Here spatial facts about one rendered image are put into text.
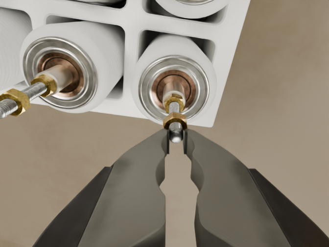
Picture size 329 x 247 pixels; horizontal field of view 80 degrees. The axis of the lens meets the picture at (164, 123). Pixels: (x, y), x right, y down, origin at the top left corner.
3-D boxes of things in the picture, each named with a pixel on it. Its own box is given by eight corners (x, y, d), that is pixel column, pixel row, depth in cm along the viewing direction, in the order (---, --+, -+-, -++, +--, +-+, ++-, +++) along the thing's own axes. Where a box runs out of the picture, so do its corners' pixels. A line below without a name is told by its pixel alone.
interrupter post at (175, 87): (187, 97, 22) (189, 110, 19) (166, 103, 22) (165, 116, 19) (181, 76, 21) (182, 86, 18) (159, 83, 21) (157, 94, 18)
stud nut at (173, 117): (191, 116, 15) (192, 121, 14) (183, 135, 16) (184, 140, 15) (166, 109, 15) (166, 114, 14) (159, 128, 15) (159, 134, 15)
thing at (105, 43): (104, 83, 40) (60, 129, 24) (71, 37, 36) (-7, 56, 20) (144, 59, 37) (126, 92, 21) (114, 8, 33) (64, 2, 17)
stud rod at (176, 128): (179, 93, 20) (185, 134, 13) (176, 102, 20) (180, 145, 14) (170, 90, 20) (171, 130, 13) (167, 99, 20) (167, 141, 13)
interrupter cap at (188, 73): (215, 111, 23) (216, 113, 22) (152, 128, 24) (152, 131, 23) (199, 43, 19) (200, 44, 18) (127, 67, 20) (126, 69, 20)
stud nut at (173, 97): (187, 97, 18) (188, 101, 17) (181, 113, 19) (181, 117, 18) (166, 91, 18) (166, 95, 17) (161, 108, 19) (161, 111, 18)
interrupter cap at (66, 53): (61, 117, 23) (58, 120, 23) (10, 60, 20) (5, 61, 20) (113, 88, 22) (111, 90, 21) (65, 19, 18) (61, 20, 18)
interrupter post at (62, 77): (62, 89, 22) (46, 101, 19) (46, 70, 21) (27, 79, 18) (79, 79, 21) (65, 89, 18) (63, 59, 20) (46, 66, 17)
